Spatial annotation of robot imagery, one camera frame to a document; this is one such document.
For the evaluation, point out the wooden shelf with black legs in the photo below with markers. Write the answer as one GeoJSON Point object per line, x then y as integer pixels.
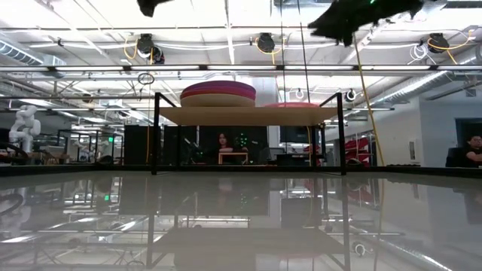
{"type": "Point", "coordinates": [248, 116]}

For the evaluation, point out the red and white object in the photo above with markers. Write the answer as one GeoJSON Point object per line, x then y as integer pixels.
{"type": "Point", "coordinates": [357, 148]}

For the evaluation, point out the person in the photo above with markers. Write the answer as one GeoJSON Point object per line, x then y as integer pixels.
{"type": "Point", "coordinates": [223, 142]}
{"type": "Point", "coordinates": [473, 152]}

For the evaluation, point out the small translucent pink plate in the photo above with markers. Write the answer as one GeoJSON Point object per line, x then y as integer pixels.
{"type": "Point", "coordinates": [291, 105]}

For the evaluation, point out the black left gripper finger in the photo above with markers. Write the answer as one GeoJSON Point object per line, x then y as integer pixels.
{"type": "Point", "coordinates": [150, 7]}

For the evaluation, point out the small wooden frame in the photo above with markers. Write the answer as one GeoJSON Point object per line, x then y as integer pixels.
{"type": "Point", "coordinates": [233, 153]}

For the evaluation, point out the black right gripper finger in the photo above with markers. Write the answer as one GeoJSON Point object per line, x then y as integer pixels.
{"type": "Point", "coordinates": [331, 28]}

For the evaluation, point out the large magenta plate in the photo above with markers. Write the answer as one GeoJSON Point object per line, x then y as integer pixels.
{"type": "Point", "coordinates": [218, 92]}

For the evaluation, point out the beige plate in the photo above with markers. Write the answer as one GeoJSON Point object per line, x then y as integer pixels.
{"type": "Point", "coordinates": [218, 101]}

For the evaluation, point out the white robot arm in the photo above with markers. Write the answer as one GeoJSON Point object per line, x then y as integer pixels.
{"type": "Point", "coordinates": [26, 126]}

